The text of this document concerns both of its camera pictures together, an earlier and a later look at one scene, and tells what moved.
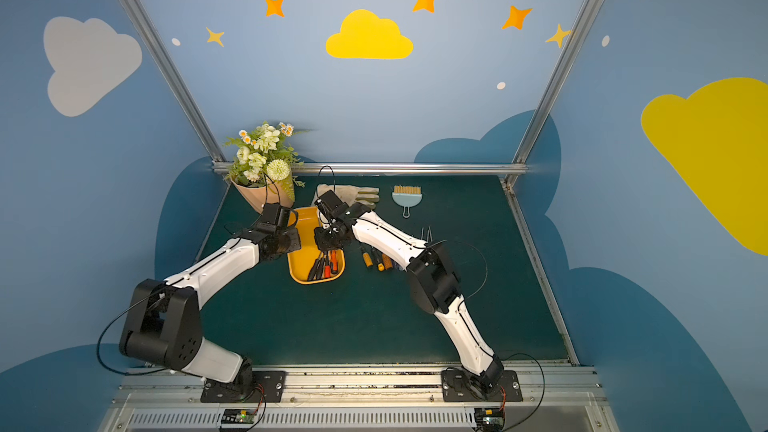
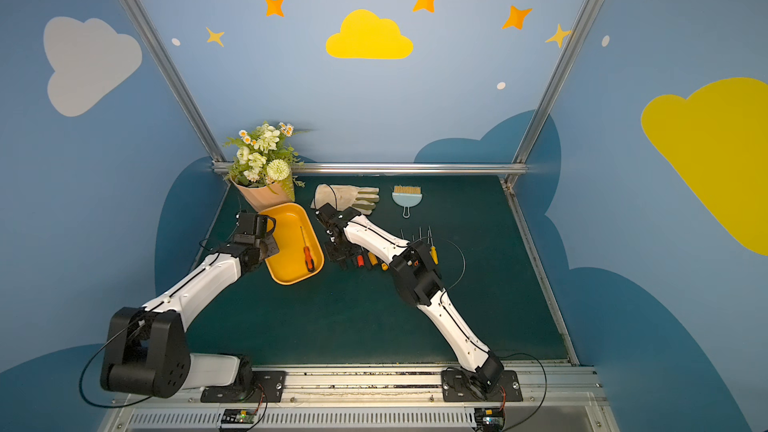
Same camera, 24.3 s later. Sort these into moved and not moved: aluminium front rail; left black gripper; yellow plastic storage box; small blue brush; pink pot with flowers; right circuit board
Moved: left black gripper; yellow plastic storage box
Not moved: right circuit board; pink pot with flowers; small blue brush; aluminium front rail
